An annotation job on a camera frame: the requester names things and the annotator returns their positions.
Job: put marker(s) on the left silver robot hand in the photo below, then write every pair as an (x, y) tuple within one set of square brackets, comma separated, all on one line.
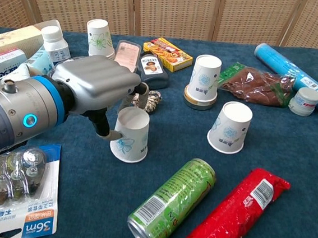
[(95, 82)]

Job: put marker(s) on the white paper cup blue flower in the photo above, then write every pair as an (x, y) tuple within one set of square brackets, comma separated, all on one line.
[(131, 139)]

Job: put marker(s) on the white paper cup blue print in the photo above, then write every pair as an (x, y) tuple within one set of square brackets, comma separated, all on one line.
[(203, 78)]

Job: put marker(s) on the white paper cup green print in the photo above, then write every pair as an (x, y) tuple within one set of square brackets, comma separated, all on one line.
[(230, 128)]

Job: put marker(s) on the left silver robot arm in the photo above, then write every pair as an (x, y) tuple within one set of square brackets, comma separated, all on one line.
[(7, 115)]

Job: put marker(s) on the pink packaged item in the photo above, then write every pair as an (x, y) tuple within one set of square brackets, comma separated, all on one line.
[(127, 52)]

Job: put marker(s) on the white pill bottle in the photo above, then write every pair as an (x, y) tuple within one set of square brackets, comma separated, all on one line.
[(55, 44)]

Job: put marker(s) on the light blue drink bottle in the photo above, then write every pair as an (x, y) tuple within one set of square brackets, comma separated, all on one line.
[(40, 61)]

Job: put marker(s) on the black mushroom sauce bottle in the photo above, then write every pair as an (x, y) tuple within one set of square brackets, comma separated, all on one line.
[(152, 67)]

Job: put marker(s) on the yellow curry box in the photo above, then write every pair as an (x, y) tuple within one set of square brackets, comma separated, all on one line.
[(168, 53)]

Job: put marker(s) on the white snack bag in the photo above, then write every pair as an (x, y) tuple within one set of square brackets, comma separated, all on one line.
[(16, 74)]

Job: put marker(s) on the orange and cream long box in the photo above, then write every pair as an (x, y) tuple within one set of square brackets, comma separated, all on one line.
[(14, 40)]

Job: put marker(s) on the white pink toothpaste box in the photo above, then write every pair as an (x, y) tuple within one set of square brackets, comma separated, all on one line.
[(3, 64)]

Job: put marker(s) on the blue felt table cover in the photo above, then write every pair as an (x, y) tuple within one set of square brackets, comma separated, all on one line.
[(85, 179)]

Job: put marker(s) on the round gold tin red label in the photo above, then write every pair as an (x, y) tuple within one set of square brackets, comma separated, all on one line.
[(197, 105)]

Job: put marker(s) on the woven bamboo folding screen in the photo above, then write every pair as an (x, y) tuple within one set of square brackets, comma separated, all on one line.
[(175, 11)]

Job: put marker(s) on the correction tape blister card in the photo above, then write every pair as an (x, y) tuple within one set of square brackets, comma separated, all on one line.
[(36, 197)]

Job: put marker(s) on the green drink can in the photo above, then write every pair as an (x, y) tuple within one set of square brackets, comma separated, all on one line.
[(173, 199)]

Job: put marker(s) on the brown powder bag green header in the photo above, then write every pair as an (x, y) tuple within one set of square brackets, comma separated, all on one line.
[(258, 86)]

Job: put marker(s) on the red biscuit pack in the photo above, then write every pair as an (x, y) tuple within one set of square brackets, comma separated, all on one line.
[(231, 216)]

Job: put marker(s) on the blue wrapped roll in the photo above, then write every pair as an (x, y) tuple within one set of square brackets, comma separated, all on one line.
[(293, 71)]

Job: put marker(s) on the small white jar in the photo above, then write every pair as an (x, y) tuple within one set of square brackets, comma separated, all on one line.
[(304, 102)]

